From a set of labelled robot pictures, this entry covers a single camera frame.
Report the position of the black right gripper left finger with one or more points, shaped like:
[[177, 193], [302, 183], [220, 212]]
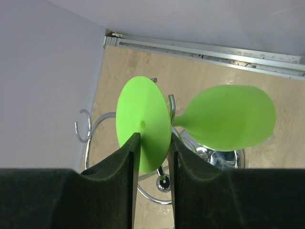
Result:
[[101, 197]]

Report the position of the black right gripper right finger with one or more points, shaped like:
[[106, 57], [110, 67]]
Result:
[[205, 197]]

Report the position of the chrome wire glass rack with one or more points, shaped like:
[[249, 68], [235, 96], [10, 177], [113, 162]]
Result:
[[222, 160]]

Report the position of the aluminium rail frame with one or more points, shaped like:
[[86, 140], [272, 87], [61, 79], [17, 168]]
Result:
[[283, 65]]

